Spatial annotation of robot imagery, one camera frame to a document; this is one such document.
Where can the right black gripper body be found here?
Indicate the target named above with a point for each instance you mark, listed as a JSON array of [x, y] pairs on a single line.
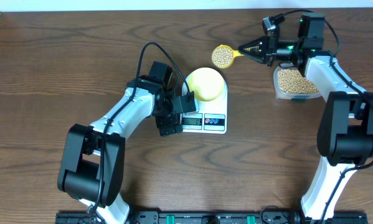
[[279, 50]]

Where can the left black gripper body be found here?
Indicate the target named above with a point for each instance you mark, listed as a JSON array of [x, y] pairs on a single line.
[[164, 117]]

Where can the yellow measuring scoop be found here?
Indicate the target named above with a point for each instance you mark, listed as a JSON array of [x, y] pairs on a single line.
[[233, 56]]

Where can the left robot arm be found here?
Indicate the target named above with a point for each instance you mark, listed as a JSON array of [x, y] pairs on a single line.
[[92, 164]]

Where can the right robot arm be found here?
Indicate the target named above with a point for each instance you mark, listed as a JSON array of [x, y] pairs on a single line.
[[345, 134]]

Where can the soybeans in scoop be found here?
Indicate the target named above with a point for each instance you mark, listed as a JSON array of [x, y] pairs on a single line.
[[222, 56]]

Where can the white digital kitchen scale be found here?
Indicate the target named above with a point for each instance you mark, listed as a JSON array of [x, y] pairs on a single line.
[[211, 118]]

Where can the pale yellow bowl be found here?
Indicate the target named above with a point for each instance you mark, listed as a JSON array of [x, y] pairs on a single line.
[[206, 83]]

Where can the soybeans pile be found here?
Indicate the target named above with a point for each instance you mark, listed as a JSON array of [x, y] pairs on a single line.
[[291, 81]]

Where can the clear plastic container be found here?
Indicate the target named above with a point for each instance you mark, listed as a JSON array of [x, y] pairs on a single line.
[[289, 96]]

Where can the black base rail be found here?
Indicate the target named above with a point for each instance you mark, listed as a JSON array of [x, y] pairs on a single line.
[[205, 218]]

